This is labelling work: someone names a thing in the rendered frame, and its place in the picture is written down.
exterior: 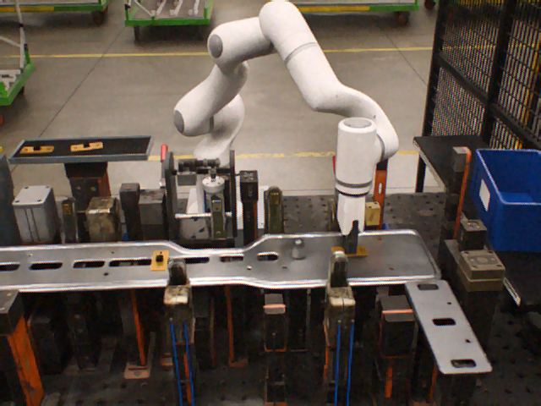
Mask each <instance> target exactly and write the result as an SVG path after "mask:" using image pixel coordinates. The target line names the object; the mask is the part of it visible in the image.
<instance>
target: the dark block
mask: <svg viewBox="0 0 541 406"><path fill-rule="evenodd" d="M239 176H240V200H241V202H242V206H243V246H245V245H247V244H250V243H251V242H253V241H255V240H256V239H258V238H259V230H258V202H259V178H258V170H252V171H240V172H239ZM245 289H246V290H245V295H244V302H245V306H246V307H250V306H261V291H260V289H259V288H255V287H250V286H247V285H245Z"/></svg>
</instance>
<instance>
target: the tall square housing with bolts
mask: <svg viewBox="0 0 541 406"><path fill-rule="evenodd" d="M13 208H14V213H15V216H16V220H17V223H18V227H19V233H20V237H21V240H22V242H21V244H25V245H33V244H61V243H62V241H61V237H60V233H59V228H60V226H61V223H60V222H59V217H58V214H57V206H56V202H55V198H54V194H53V188H52V186H51V185H41V186H25V187H23V188H22V189H21V191H20V192H19V193H18V196H17V197H16V199H15V200H14V202H13ZM61 265H62V263H60V262H58V263H37V264H34V265H33V266H32V270H40V269H58V268H59V267H61ZM41 295H44V299H45V301H52V300H57V301H58V304H59V308H60V312H61V314H62V315H63V322H64V325H65V329H68V331H69V326H68V319H67V316H66V311H65V308H64V304H62V303H61V299H60V295H59V293H48V294H37V297H38V299H39V297H40V296H41Z"/></svg>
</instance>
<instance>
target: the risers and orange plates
mask: <svg viewBox="0 0 541 406"><path fill-rule="evenodd" d="M20 296H21V299H22V302H23V306H24V309H25V312H24V319H25V324H26V331H28V333H29V338H30V344H31V348H32V350H33V354H34V356H35V360H36V365H37V369H38V372H39V373H40V376H43V375H59V374H62V373H63V370H64V367H65V365H66V362H67V359H68V355H69V352H70V349H71V347H70V343H69V339H68V337H67V333H66V329H65V325H64V322H63V315H62V314H61V312H60V308H59V304H58V301H57V300H52V301H45V299H44V295H41V296H40V297H39V299H38V297H37V294H21V295H20ZM193 312H194V318H195V323H194V348H195V357H196V360H198V366H199V370H212V368H216V349H217V328H216V305H215V297H211V305H210V303H209V293H208V292H197V293H194V301H193Z"/></svg>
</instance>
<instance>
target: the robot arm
mask: <svg viewBox="0 0 541 406"><path fill-rule="evenodd" d="M207 47H208V51H209V54H210V56H211V58H212V60H213V62H214V63H215V65H214V67H213V69H212V70H211V73H210V75H209V77H208V78H207V79H206V80H205V81H203V82H202V83H201V84H200V85H198V86H197V87H195V88H194V89H193V90H191V91H190V92H189V93H188V94H187V95H186V96H185V97H184V98H183V99H182V100H180V102H179V103H178V104H177V105H176V107H175V109H174V113H173V122H174V124H175V127H176V129H177V130H178V132H179V133H181V134H183V135H185V136H188V137H195V136H199V135H203V134H207V135H206V136H205V137H204V138H203V139H202V140H201V141H200V142H199V143H198V144H197V146H196V147H195V148H194V151H193V158H197V160H202V159H203V158H207V159H216V158H217V157H219V158H220V160H221V165H220V168H230V148H231V145H232V143H233V141H234V139H235V137H236V136H237V134H238V132H239V130H240V129H241V127H242V125H243V121H244V118H245V105H244V102H243V99H242V97H241V96H240V95H239V93H240V91H241V90H242V88H243V87H244V86H245V84H246V82H247V80H248V78H249V65H248V63H247V60H249V59H252V58H259V57H263V56H266V55H271V54H274V53H277V52H278V53H279V55H280V57H281V59H282V61H283V62H284V64H285V66H286V68H287V71H288V73H289V74H290V76H291V77H292V80H293V82H294V83H295V85H296V86H297V88H298V90H299V92H300V94H301V96H302V97H303V99H304V101H305V102H306V104H307V105H308V107H309V108H310V109H311V110H313V111H314V112H327V113H334V114H338V115H342V116H343V117H346V118H347V119H344V120H342V121H341V122H340V123H339V126H338V143H337V161H336V187H337V191H338V192H339V193H340V194H339V203H338V212H337V217H338V221H339V224H340V227H341V231H342V233H343V238H342V248H343V249H344V253H346V254H347V255H348V254H357V252H358V231H359V233H360V234H362V233H363V225H364V212H365V196H366V195H368V194H369V191H370V190H371V189H372V183H373V172H374V166H375V164H376V163H377V162H380V161H383V160H385V159H387V158H390V157H391V156H394V155H395V154H396V152H397V150H398V146H399V144H398V139H397V137H396V133H395V131H394V129H393V128H392V126H391V124H390V122H389V120H388V119H387V117H386V116H385V114H384V113H383V112H382V110H381V109H380V107H379V106H378V105H377V104H376V103H375V102H374V101H372V100H371V99H370V98H368V97H367V96H366V95H364V94H362V93H360V92H358V91H355V90H353V89H350V88H347V87H346V86H344V85H342V84H341V83H340V82H339V81H338V79H337V78H336V75H335V73H334V72H333V70H332V68H331V66H330V64H329V63H328V61H327V59H326V57H325V54H324V53H323V52H322V50H321V48H320V46H319V44H318V42H317V41H316V40H315V38H314V35H313V33H312V32H311V30H310V28H309V27H308V25H307V23H306V21H305V19H304V17H303V16H302V14H301V13H299V11H298V10H297V8H296V7H295V6H293V5H292V4H291V3H289V2H287V1H284V0H275V1H271V2H269V3H267V4H266V5H265V6H264V7H263V8H262V9H261V10H260V16H258V17H253V18H252V19H245V20H239V21H235V22H231V23H226V24H224V25H220V26H218V27H217V28H215V29H214V30H213V31H212V32H211V33H210V36H209V38H208V42H207ZM203 180H204V175H197V182H196V186H195V188H196V197H197V201H196V202H195V203H193V204H192V205H191V206H190V207H189V209H188V214H192V213H205V205H204V194H203V188H202V181H203Z"/></svg>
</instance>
